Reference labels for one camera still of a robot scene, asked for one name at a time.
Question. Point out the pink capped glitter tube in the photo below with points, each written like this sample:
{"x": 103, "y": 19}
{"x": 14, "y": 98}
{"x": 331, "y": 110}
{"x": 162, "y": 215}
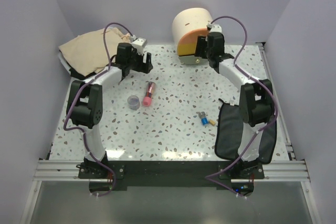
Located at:
{"x": 150, "y": 89}

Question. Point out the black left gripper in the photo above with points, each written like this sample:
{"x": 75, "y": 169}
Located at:
{"x": 145, "y": 67}

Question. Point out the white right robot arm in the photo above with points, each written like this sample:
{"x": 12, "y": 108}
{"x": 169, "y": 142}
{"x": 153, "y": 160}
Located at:
{"x": 257, "y": 105}

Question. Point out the dark grey cloth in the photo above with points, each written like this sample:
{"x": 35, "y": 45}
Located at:
{"x": 229, "y": 135}

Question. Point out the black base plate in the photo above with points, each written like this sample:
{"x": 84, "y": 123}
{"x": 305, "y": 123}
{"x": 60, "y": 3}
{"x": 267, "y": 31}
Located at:
{"x": 120, "y": 175}

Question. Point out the blue grey small cylinder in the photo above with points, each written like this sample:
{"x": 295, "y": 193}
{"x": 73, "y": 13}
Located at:
{"x": 202, "y": 116}

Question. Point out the clear purple small jar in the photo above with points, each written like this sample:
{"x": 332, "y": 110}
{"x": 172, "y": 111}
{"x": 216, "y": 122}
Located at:
{"x": 133, "y": 102}

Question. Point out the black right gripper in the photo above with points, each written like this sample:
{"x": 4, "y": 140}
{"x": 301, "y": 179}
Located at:
{"x": 201, "y": 42}

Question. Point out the grey bottom drawer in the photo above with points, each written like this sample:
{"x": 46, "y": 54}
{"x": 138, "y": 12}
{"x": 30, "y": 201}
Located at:
{"x": 191, "y": 60}

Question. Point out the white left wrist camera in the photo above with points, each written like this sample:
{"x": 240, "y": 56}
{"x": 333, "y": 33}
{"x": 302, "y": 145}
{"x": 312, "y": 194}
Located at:
{"x": 139, "y": 44}

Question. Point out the white basket under bag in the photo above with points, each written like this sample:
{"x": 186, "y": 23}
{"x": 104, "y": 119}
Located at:
{"x": 70, "y": 70}

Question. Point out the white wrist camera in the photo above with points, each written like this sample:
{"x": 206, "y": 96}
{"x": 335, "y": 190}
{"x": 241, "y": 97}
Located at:
{"x": 139, "y": 44}
{"x": 214, "y": 28}

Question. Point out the beige cloth bag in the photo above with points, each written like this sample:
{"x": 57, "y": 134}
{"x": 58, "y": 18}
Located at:
{"x": 90, "y": 52}

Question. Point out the aluminium front rail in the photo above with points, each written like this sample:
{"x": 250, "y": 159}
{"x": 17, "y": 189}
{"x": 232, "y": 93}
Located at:
{"x": 276, "y": 171}

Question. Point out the cream round drawer organizer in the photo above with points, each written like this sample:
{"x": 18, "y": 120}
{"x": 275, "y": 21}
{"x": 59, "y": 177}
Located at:
{"x": 190, "y": 22}

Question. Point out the yellow drawer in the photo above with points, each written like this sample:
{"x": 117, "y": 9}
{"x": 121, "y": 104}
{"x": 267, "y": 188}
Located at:
{"x": 187, "y": 45}

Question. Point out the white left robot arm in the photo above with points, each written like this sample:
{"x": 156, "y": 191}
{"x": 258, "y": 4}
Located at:
{"x": 85, "y": 102}

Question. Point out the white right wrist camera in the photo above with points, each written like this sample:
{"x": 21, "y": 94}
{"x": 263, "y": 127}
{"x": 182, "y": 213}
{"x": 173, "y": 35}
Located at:
{"x": 214, "y": 28}

